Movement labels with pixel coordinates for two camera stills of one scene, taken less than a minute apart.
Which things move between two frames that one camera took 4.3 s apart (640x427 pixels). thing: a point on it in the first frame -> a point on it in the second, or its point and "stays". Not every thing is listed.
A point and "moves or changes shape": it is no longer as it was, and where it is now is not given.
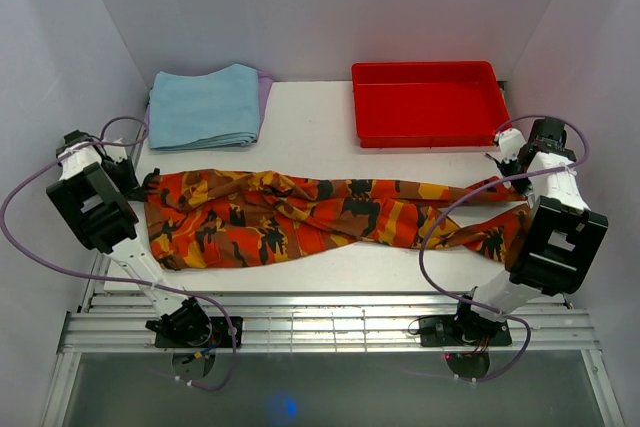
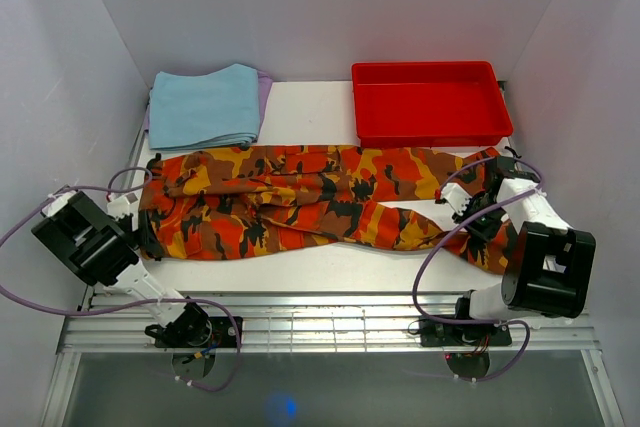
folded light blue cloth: [209, 110] stays
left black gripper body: [122, 173] -> [125, 223]
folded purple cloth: [265, 81] stays
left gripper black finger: [147, 185] -> [147, 237]
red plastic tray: [427, 104] stays
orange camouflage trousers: [205, 219] moves or changes shape
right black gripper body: [511, 168] -> [487, 226]
